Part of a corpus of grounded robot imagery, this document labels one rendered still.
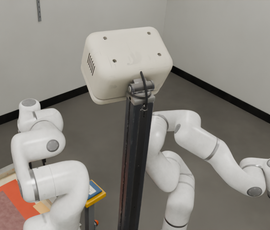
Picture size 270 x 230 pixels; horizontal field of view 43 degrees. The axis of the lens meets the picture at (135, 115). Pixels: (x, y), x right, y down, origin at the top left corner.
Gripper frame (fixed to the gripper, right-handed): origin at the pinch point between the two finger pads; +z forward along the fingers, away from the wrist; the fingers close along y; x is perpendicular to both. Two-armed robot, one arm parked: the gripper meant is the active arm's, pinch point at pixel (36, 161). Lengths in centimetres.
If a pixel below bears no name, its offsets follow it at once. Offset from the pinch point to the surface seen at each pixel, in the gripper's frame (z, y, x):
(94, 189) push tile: 41, 30, 14
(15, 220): 42.9, -11.8, 10.2
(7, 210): 42.9, -14.5, 17.5
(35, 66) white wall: 81, 44, 242
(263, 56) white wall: 61, 288, 152
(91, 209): 56, 28, 13
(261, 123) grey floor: 138, 287, 123
